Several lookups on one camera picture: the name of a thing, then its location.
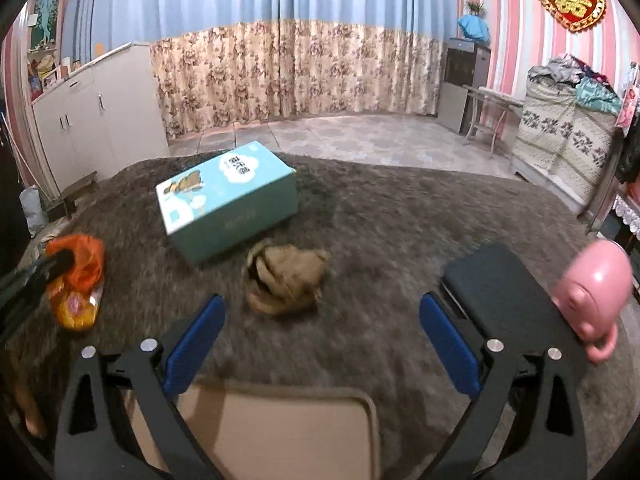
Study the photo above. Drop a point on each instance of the brown plastic tray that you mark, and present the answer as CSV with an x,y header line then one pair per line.
x,y
280,435

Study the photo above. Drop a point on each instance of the black flat box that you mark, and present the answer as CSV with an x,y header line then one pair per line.
x,y
500,290

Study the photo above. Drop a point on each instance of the clear plastic bag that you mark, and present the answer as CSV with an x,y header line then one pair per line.
x,y
34,210

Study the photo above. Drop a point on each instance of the grey water dispenser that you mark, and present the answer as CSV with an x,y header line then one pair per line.
x,y
462,85

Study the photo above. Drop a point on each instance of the patterned cloth covered stack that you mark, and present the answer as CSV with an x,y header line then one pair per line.
x,y
565,145

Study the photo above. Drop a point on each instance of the blue and floral curtain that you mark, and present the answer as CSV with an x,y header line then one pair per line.
x,y
300,60

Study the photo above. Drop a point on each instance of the pink pig toy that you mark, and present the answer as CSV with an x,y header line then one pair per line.
x,y
595,285

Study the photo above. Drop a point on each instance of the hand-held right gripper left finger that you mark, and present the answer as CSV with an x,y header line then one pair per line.
x,y
195,345

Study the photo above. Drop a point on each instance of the small wooden stool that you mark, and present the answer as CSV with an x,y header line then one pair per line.
x,y
75,192

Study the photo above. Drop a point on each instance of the low table with lace cloth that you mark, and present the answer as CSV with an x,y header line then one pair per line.
x,y
627,215

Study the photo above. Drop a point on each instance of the pile of folded clothes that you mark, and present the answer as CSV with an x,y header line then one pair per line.
x,y
575,80

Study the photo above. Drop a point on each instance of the small potted plant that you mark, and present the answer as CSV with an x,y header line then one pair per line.
x,y
475,7

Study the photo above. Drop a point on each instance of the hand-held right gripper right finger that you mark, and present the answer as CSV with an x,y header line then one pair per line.
x,y
447,345

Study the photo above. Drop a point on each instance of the teal cardboard box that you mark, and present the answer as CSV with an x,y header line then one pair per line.
x,y
225,200

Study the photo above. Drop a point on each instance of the orange plastic bag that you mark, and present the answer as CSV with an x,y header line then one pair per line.
x,y
82,260

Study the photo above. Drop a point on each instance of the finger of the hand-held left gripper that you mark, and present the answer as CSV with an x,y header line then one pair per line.
x,y
55,263

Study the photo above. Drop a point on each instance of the green wall poster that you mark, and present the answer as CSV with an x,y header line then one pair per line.
x,y
46,15

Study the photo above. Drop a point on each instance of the metal folding table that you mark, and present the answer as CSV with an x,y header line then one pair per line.
x,y
492,97

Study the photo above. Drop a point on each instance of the person's left forearm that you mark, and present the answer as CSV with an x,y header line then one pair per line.
x,y
30,400

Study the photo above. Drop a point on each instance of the pink hanging bag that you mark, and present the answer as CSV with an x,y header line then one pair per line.
x,y
629,100

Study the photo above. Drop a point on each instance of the white cabinet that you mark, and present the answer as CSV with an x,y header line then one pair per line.
x,y
115,125

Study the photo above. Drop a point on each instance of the orange snack packet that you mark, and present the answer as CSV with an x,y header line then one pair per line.
x,y
75,310

